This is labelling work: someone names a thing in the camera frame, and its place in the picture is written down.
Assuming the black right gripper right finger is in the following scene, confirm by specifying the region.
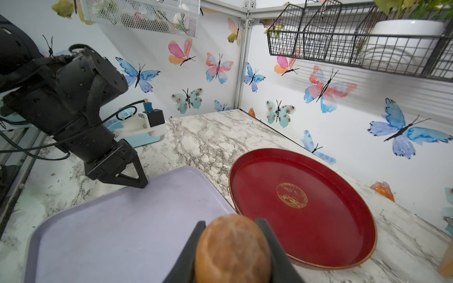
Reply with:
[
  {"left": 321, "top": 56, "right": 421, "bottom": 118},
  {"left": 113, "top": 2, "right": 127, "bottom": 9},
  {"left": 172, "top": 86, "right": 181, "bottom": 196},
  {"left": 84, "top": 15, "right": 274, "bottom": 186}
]
[{"left": 255, "top": 218, "right": 304, "bottom": 283}]

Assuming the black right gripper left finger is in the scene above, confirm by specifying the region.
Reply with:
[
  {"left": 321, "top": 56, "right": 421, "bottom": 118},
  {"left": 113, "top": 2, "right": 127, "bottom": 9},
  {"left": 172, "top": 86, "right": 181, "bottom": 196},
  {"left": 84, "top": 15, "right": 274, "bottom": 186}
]
[{"left": 163, "top": 221, "right": 206, "bottom": 283}]

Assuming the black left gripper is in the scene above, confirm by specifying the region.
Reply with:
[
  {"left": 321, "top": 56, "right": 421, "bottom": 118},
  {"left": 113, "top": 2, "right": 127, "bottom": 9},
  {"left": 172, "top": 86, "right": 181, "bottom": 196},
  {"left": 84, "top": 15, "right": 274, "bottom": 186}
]
[{"left": 1, "top": 44, "right": 148, "bottom": 189}]

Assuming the lavender silicone mat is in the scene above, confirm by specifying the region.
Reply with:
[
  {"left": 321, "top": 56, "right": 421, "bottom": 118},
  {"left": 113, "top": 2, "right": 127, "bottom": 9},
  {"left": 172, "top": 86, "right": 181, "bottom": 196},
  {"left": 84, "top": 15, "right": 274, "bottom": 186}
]
[{"left": 22, "top": 166, "right": 235, "bottom": 283}]

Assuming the teal plastic scoop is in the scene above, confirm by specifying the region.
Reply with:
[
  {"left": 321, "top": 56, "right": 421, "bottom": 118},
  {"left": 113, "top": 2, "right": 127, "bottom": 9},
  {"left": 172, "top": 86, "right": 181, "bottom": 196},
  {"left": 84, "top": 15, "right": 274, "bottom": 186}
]
[{"left": 104, "top": 108, "right": 168, "bottom": 148}]

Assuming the red round tray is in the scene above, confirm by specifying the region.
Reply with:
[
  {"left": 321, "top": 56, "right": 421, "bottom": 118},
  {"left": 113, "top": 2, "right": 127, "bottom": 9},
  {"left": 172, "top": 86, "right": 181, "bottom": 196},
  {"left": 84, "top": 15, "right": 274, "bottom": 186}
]
[{"left": 229, "top": 148, "right": 378, "bottom": 270}]

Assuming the wooden shelf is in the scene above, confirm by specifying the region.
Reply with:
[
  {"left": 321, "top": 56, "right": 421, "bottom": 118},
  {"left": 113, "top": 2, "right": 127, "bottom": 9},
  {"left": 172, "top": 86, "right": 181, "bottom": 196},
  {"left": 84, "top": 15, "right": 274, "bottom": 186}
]
[{"left": 438, "top": 240, "right": 453, "bottom": 278}]

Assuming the pink artificial flower stem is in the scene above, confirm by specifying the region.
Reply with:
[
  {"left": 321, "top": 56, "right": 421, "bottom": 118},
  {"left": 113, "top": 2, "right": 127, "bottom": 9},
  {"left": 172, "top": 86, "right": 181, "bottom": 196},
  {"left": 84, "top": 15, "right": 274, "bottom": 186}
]
[{"left": 95, "top": 0, "right": 192, "bottom": 33}]

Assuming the white pot with flowers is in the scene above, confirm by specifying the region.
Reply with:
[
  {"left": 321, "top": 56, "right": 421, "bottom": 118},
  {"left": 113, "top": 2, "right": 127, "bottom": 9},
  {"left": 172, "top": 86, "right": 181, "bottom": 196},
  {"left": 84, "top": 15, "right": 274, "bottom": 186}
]
[{"left": 357, "top": 1, "right": 453, "bottom": 75}]

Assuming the white mesh wall basket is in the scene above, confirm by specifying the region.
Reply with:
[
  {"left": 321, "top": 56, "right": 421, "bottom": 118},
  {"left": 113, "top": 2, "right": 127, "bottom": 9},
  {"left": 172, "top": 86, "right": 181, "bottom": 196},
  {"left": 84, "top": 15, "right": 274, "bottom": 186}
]
[{"left": 81, "top": 0, "right": 201, "bottom": 37}]

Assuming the black wire wall basket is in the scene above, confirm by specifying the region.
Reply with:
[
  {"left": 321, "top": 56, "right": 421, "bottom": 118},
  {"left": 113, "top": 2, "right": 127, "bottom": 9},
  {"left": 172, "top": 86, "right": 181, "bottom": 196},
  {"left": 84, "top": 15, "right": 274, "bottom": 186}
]
[{"left": 267, "top": 1, "right": 453, "bottom": 82}]

